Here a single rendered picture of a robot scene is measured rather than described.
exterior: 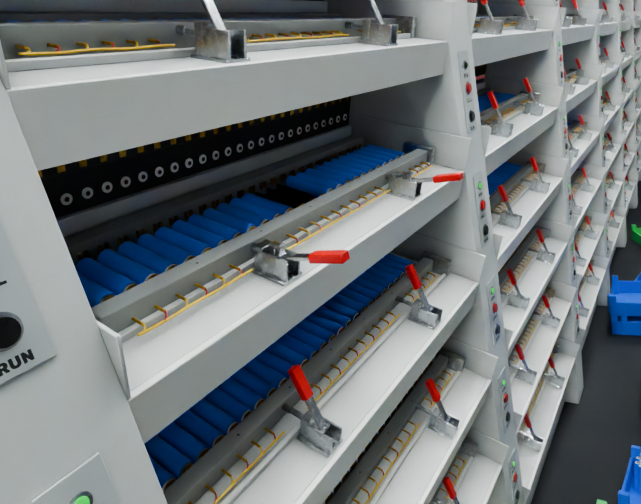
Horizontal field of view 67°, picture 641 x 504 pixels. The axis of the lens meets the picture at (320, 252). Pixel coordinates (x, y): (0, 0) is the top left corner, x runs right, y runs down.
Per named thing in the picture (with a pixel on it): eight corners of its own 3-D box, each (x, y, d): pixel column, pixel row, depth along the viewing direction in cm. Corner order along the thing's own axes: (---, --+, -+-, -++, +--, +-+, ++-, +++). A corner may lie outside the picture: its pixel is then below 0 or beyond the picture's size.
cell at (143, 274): (116, 263, 45) (163, 287, 41) (98, 271, 43) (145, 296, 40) (113, 245, 44) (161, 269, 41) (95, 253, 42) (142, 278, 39)
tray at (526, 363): (567, 314, 145) (581, 275, 139) (511, 448, 101) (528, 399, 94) (499, 291, 155) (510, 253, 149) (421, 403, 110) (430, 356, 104)
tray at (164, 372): (459, 197, 77) (471, 138, 73) (137, 450, 32) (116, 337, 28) (352, 169, 87) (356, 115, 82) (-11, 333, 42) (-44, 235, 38)
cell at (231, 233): (200, 227, 52) (245, 245, 49) (187, 232, 51) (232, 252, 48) (199, 211, 51) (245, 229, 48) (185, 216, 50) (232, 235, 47)
